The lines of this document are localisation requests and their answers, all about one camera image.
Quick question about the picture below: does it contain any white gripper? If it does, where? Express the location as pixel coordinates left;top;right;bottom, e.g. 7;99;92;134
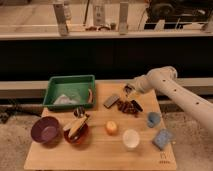
124;77;144;97

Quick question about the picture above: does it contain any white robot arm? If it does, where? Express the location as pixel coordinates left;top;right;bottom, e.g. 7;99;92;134
130;66;213;135

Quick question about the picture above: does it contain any dark red grape bunch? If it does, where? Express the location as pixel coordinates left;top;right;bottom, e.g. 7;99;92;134
116;100;138;117

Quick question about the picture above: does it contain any grey rectangular block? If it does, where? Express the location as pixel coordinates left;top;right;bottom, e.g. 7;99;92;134
103;94;120;108

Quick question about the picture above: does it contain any brown sausage in tray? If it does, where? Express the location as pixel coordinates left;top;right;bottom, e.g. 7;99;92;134
88;89;93;103

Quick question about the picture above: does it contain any blue cup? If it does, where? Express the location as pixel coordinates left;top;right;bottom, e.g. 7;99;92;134
147;112;161;128

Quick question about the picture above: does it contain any orange fruit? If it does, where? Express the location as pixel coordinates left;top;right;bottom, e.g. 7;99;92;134
105;121;118;135

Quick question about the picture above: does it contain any white cup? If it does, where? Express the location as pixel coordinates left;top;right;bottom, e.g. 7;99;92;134
122;129;140;150

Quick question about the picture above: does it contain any small black round object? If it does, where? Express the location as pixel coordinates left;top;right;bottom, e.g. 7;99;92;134
74;106;85;118

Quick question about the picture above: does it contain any blue sponge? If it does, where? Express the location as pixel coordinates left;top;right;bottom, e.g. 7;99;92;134
152;129;173;150

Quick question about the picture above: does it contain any green plastic tray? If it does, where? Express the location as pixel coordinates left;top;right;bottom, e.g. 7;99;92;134
43;75;96;110

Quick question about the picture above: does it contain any crumpled clear plastic bag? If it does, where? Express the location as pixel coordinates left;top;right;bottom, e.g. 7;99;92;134
54;94;78;105

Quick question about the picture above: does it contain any red-brown bowl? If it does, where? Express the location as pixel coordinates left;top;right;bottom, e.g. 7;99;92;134
63;124;89;145

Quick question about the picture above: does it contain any purple bowl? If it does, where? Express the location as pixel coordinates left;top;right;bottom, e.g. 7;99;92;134
31;116;60;144

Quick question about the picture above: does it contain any right metal post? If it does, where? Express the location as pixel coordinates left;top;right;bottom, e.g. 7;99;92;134
118;2;129;35

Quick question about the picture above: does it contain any metal post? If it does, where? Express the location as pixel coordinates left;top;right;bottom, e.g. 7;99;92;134
118;2;129;35
53;1;69;36

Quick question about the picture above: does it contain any middle grey post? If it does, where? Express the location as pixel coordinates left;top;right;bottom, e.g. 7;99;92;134
93;4;105;26

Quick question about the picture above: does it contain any left metal post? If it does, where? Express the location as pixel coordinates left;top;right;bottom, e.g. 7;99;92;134
53;1;69;36

